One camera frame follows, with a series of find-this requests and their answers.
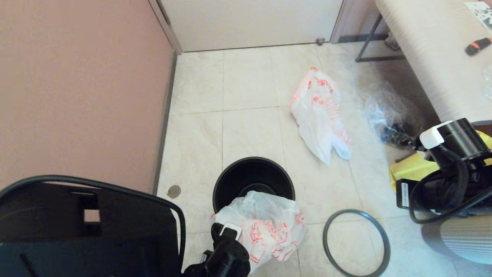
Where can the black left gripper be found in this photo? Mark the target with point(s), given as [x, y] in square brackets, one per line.
[226, 257]

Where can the small grey floor item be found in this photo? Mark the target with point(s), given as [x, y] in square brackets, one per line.
[392, 43]

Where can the small metal door stop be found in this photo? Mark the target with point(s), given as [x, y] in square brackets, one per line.
[319, 42]

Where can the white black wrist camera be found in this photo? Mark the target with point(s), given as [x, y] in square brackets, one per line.
[457, 134]
[230, 229]

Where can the white black-print paper sheet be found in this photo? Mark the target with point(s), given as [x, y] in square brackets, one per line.
[482, 15]

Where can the light grey door frame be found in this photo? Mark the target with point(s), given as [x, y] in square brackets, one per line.
[165, 23]

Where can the black orange marker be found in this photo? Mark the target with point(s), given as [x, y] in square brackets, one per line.
[476, 47]

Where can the clear crumpled plastic item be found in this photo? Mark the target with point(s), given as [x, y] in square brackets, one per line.
[487, 82]

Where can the yellow non-woven tote bag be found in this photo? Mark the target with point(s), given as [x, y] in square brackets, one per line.
[411, 169]

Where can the round grey floor drain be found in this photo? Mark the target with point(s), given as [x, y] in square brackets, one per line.
[174, 191]

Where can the dark metal table frame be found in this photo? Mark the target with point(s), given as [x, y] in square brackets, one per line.
[378, 59]

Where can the white ribbed cylinder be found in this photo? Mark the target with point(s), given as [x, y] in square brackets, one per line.
[465, 242]

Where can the white door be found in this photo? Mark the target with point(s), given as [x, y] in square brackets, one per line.
[250, 23]

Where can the clear plastic bag dark contents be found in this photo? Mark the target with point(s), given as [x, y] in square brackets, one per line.
[384, 111]

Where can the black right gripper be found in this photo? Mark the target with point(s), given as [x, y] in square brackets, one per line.
[478, 169]

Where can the white red-print trash bag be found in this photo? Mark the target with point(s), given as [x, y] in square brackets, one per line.
[319, 111]
[269, 219]

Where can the black trash bin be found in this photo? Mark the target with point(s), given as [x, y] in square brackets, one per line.
[250, 173]

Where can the light wood-grain table top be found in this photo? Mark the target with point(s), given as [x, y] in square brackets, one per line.
[434, 57]

